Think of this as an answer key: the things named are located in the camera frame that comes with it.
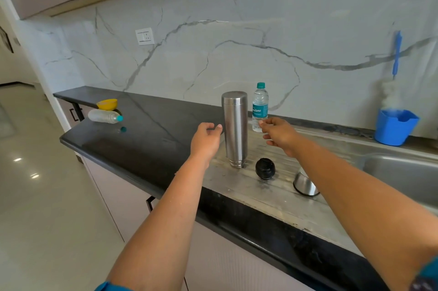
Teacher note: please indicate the person's right hand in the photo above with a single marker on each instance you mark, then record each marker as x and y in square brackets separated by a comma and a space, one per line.
[282, 135]

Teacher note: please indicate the person's left hand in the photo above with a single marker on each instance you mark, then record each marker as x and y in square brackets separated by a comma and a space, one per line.
[204, 142]

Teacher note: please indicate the person's left thumb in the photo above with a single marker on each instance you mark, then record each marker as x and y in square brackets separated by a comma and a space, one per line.
[218, 129]

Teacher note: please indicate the person's right thumb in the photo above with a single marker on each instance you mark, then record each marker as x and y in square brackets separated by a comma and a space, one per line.
[267, 136]

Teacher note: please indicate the person's right forearm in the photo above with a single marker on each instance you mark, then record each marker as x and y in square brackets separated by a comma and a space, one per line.
[359, 205]

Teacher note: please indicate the person's left forearm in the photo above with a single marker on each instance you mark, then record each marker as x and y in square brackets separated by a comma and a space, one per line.
[167, 225]

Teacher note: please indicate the stainless steel flask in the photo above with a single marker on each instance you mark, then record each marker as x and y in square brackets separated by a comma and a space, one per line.
[235, 130]

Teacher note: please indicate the clear water bottle blue label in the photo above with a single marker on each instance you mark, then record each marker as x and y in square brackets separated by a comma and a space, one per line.
[260, 107]

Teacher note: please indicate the black flask stopper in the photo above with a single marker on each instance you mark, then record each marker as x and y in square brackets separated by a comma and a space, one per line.
[265, 168]

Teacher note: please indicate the steel flask cup lid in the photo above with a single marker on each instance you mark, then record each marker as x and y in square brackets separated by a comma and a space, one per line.
[304, 185]

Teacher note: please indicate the yellow plastic funnel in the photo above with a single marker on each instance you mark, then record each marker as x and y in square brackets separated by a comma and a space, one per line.
[107, 104]

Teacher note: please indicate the clear plastic bottle without label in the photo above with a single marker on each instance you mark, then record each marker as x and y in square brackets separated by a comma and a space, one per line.
[102, 116]

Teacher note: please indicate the beige lower cabinet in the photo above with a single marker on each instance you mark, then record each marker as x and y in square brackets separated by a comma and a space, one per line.
[119, 198]

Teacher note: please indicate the blue plastic container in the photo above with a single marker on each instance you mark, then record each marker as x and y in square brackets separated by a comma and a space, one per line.
[395, 128]

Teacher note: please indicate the stainless steel sink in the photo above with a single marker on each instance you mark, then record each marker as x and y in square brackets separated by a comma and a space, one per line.
[403, 174]

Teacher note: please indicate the teal left sleeve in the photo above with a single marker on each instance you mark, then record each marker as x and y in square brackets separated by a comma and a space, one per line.
[111, 287]

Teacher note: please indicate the teal sleeve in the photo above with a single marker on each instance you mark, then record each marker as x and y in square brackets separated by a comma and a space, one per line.
[111, 287]
[427, 275]

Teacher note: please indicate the teal right sleeve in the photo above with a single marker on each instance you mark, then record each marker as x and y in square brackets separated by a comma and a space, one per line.
[427, 275]

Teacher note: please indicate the white wall socket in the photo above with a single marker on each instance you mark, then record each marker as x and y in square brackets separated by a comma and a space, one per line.
[144, 36]

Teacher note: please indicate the dark framed wall picture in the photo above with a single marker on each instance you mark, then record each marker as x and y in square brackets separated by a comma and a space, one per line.
[6, 39]

